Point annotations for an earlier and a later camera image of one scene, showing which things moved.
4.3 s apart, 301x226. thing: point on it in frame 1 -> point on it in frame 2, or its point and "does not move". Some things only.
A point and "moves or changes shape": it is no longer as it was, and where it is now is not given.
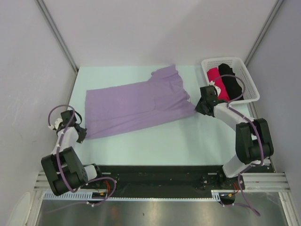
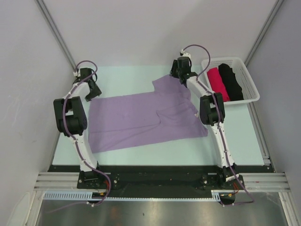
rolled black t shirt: x=233 y=90 does not move
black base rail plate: x=164 y=179 does not move
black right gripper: x=199 y=108 -> x=173 y=71
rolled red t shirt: x=214 y=75 does not move
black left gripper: x=82 y=136 -> x=96 y=92
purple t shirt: x=111 y=109 moves or changes shape
